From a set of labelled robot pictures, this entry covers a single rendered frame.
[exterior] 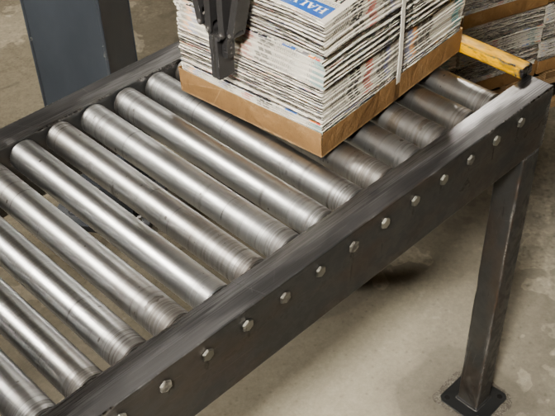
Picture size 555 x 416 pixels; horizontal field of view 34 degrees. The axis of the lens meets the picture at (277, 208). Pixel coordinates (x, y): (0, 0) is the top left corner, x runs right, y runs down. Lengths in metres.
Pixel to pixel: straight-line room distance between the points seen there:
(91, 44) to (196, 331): 1.16
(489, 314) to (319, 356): 0.46
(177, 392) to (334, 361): 1.02
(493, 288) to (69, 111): 0.84
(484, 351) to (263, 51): 0.86
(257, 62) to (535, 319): 1.15
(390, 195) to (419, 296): 0.99
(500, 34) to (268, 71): 1.37
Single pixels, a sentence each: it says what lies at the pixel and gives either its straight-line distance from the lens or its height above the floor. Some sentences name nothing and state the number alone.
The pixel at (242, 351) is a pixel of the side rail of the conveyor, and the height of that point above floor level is 0.73.
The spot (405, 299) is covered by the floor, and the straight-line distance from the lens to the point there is 2.24.
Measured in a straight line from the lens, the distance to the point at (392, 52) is 1.39.
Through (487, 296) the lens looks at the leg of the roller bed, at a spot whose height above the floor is 0.34.
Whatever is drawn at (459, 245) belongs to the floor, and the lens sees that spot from 2.39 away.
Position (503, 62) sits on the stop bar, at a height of 0.82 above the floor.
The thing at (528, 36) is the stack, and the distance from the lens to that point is 2.69.
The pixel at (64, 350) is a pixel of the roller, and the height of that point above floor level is 0.80.
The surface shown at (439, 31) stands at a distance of 1.51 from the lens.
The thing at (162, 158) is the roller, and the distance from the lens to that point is 1.36.
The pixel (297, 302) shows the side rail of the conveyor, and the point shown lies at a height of 0.75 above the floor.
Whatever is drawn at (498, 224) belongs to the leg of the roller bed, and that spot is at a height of 0.52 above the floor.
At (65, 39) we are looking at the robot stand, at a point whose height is 0.56.
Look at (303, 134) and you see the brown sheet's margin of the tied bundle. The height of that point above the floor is 0.83.
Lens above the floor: 1.62
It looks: 41 degrees down
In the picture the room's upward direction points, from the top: 2 degrees counter-clockwise
